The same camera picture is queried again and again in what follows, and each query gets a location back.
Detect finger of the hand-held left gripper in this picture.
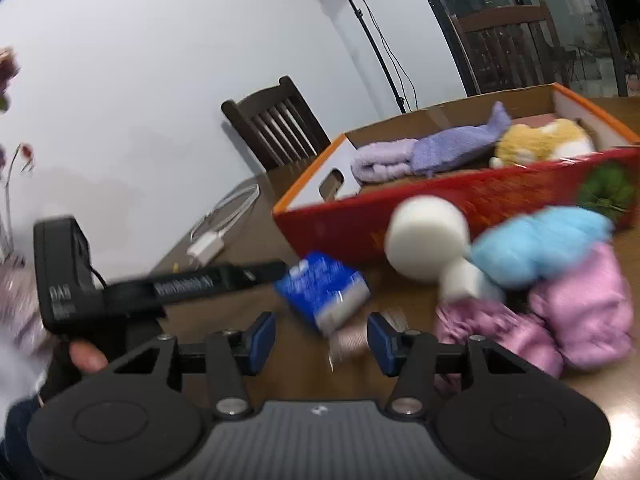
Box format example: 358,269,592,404
220,260,287,291

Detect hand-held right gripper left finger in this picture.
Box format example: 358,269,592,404
112,311,277,421

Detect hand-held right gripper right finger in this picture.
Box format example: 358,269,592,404
367,312,531,421

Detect blue tissue packet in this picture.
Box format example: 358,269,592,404
274,252,371,334

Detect red cardboard box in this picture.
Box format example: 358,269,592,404
272,82,640,267

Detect white round sponge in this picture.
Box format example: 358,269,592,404
384,197,507,304

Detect lilac towel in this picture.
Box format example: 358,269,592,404
350,140,419,184

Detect light blue plush toy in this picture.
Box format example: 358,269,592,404
470,207,616,291

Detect purple knit bag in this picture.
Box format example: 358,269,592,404
410,101,514,179

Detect yellow and white plush toy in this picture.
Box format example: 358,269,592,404
489,119,597,170

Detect person's left hand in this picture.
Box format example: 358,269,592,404
67,339,109,375

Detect white charger block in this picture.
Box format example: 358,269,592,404
187,234,227,266

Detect pink ribbed ceramic vase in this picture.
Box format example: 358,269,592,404
0,255,53,356

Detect dark wooden slatted chair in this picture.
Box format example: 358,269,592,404
450,0,572,96
221,76,331,171

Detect blue jeans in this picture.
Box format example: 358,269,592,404
0,400,43,480

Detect black studio light on stand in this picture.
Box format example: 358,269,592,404
322,0,417,114

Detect green fluffy item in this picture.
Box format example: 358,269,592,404
577,162,637,221

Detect white charger cable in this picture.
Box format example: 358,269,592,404
190,183,261,247

